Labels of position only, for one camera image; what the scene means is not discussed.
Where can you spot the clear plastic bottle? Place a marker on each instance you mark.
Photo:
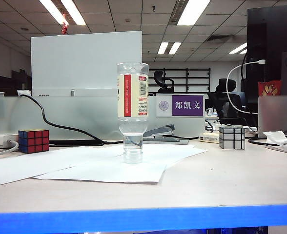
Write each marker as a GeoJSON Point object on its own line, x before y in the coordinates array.
{"type": "Point", "coordinates": [132, 97]}

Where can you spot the grey stapler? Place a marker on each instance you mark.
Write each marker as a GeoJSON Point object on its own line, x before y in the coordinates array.
{"type": "Point", "coordinates": [163, 130]}

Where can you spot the black office chair with headrest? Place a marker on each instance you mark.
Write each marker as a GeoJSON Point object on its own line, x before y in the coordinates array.
{"type": "Point", "coordinates": [159, 78]}

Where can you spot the purple and white nameplate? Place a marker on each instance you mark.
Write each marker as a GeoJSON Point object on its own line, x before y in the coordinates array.
{"type": "Point", "coordinates": [187, 105]}

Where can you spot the white paper sheet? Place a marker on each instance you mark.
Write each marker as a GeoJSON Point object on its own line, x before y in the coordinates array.
{"type": "Point", "coordinates": [24, 168]}
{"type": "Point", "coordinates": [104, 173]}
{"type": "Point", "coordinates": [172, 153]}

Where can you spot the frosted glass desk partition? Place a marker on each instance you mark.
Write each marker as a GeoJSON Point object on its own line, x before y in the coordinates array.
{"type": "Point", "coordinates": [85, 114]}

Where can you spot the beige flat box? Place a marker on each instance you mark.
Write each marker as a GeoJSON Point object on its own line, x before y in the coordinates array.
{"type": "Point", "coordinates": [209, 138]}

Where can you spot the fluorescent ceiling light panel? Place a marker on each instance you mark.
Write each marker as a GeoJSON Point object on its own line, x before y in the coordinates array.
{"type": "Point", "coordinates": [74, 12]}
{"type": "Point", "coordinates": [53, 11]}
{"type": "Point", "coordinates": [175, 48]}
{"type": "Point", "coordinates": [238, 48]}
{"type": "Point", "coordinates": [193, 12]}
{"type": "Point", "coordinates": [163, 48]}

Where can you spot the white upright board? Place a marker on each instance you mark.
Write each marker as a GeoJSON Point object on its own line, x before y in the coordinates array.
{"type": "Point", "coordinates": [85, 63]}

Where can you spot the black mesh office chair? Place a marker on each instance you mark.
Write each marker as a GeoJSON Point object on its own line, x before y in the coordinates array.
{"type": "Point", "coordinates": [226, 85]}

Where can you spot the silver mirror cube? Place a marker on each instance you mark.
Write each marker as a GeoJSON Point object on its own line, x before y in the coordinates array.
{"type": "Point", "coordinates": [232, 137]}

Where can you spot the ceiling louvre grille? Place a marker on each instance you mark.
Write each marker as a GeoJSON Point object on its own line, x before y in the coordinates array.
{"type": "Point", "coordinates": [177, 12]}

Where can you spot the multicoloured Rubik's cube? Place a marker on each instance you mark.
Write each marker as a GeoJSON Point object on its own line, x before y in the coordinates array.
{"type": "Point", "coordinates": [33, 141]}

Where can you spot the red hanging ornament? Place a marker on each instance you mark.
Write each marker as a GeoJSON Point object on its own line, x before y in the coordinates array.
{"type": "Point", "coordinates": [65, 28]}

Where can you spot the red and gold packet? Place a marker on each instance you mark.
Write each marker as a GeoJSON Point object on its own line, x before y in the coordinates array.
{"type": "Point", "coordinates": [269, 88]}

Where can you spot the crumpled white tissue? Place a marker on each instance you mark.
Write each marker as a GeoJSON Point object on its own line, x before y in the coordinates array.
{"type": "Point", "coordinates": [275, 137]}

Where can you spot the grey frosted desk panel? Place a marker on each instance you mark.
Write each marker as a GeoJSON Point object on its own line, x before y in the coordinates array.
{"type": "Point", "coordinates": [280, 114]}

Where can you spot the black computer monitor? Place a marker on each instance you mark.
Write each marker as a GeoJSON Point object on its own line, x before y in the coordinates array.
{"type": "Point", "coordinates": [280, 29]}

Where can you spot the black wall shelf rack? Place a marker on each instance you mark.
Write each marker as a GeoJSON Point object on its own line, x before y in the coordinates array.
{"type": "Point", "coordinates": [209, 80]}

